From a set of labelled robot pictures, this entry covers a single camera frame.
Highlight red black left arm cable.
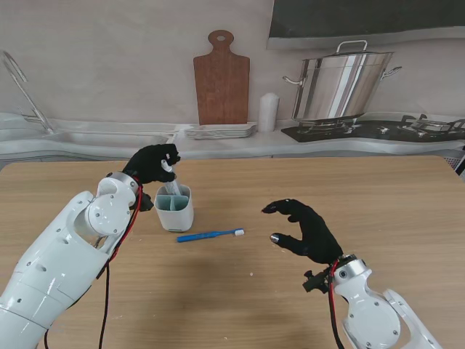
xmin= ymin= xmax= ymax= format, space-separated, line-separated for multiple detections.
xmin=43 ymin=181 xmax=145 ymax=349

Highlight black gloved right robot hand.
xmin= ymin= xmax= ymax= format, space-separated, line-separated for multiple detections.
xmin=261 ymin=198 xmax=344 ymax=265

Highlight white toothbrush holder cup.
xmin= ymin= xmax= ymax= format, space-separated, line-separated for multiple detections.
xmin=154 ymin=184 xmax=194 ymax=233

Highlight red black arm cable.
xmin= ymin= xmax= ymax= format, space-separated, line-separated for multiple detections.
xmin=43 ymin=181 xmax=145 ymax=349
xmin=328 ymin=260 xmax=344 ymax=349

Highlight dark range hood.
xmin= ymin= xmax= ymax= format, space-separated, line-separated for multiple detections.
xmin=266 ymin=0 xmax=465 ymax=51

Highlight silver toothpaste tube white cap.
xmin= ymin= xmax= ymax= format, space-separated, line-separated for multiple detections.
xmin=161 ymin=159 xmax=182 ymax=196

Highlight blue toothbrush white bristles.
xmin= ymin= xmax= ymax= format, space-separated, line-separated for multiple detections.
xmin=177 ymin=228 xmax=245 ymax=244

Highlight brown wooden cutting board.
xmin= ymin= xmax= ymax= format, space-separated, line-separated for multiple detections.
xmin=193 ymin=29 xmax=251 ymax=126

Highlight white cylindrical canister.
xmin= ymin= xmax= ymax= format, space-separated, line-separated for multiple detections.
xmin=257 ymin=92 xmax=280 ymax=132

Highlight red black right arm cable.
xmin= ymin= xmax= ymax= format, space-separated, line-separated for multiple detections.
xmin=328 ymin=260 xmax=344 ymax=349

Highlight black gas stove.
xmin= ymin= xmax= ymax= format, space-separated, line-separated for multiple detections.
xmin=280 ymin=113 xmax=465 ymax=143

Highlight stack of white plates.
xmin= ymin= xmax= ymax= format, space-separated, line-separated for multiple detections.
xmin=184 ymin=122 xmax=258 ymax=140

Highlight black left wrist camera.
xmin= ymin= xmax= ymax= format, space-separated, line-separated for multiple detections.
xmin=136 ymin=192 xmax=153 ymax=212

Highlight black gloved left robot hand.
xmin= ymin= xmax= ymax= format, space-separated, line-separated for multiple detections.
xmin=122 ymin=143 xmax=182 ymax=185

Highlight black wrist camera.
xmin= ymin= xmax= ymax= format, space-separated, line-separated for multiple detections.
xmin=136 ymin=192 xmax=153 ymax=212
xmin=303 ymin=269 xmax=333 ymax=294

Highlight stainless steel sink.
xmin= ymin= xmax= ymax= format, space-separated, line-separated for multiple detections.
xmin=46 ymin=121 xmax=181 ymax=149

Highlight chrome kitchen faucet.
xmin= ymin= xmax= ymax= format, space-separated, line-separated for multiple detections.
xmin=0 ymin=49 xmax=56 ymax=135

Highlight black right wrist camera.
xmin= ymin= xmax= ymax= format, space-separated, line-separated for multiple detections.
xmin=303 ymin=269 xmax=333 ymax=294

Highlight large stainless steel pot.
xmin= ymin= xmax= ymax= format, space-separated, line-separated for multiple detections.
xmin=282 ymin=40 xmax=403 ymax=123

